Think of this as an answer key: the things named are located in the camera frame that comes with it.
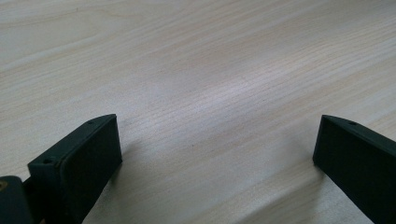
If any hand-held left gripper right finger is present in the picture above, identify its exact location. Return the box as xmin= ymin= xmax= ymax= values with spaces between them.
xmin=312 ymin=114 xmax=396 ymax=224

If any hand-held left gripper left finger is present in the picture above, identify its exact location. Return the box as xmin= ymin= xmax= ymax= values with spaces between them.
xmin=27 ymin=113 xmax=123 ymax=224

